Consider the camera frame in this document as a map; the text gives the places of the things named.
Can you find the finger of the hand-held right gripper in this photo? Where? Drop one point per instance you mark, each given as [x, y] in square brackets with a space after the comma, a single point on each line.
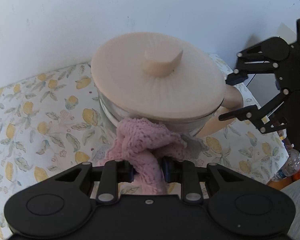
[255, 66]
[250, 113]

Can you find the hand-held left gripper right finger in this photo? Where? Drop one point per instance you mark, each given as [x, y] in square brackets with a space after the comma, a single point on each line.
[168, 172]

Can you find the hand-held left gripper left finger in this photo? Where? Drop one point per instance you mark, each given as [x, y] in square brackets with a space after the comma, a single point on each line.
[130, 173]

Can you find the pink knitted cloth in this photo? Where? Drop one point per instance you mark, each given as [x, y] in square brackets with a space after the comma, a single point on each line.
[140, 140]

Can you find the beige pot lid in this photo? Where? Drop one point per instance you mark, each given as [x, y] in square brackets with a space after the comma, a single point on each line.
[120, 62]

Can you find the clear plastic water bottle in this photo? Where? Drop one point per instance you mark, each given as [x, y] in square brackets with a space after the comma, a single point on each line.
[290, 166]

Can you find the lemon print tablecloth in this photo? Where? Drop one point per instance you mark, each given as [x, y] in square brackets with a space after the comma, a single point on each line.
[40, 117]

